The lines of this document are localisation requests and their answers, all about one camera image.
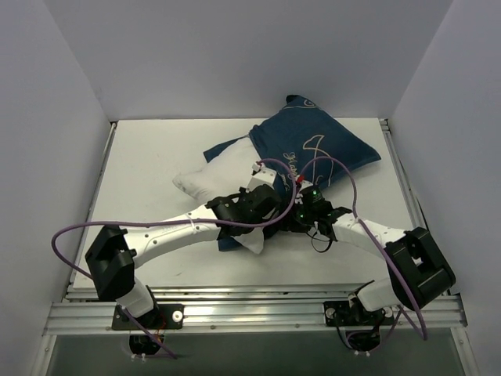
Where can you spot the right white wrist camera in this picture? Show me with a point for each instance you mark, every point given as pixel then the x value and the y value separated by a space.
pixel 302 184

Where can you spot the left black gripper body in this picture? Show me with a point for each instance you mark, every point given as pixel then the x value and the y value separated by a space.
pixel 268 197

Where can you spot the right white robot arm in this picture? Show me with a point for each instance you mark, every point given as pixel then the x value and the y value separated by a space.
pixel 417 270

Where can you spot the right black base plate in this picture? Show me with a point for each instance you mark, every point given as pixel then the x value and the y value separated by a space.
pixel 341 313

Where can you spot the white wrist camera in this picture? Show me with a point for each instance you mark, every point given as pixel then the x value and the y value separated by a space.
pixel 302 184
pixel 262 180

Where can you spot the white pillow insert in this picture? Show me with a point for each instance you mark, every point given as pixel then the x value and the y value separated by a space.
pixel 223 175

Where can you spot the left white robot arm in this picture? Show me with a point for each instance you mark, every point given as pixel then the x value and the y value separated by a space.
pixel 118 250

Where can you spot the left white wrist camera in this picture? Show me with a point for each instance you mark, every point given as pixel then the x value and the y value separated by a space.
pixel 262 180

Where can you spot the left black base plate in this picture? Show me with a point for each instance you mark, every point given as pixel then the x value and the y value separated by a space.
pixel 165 316

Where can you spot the aluminium front rail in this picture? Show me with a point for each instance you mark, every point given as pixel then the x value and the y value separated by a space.
pixel 242 309

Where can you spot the left aluminium side rail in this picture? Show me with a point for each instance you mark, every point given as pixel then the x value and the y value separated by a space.
pixel 106 154

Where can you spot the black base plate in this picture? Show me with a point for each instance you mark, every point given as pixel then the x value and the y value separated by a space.
pixel 341 313
pixel 165 316

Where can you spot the blue patterned pillowcase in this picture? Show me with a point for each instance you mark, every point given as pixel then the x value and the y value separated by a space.
pixel 309 141

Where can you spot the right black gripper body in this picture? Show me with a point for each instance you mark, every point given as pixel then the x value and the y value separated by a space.
pixel 296 221

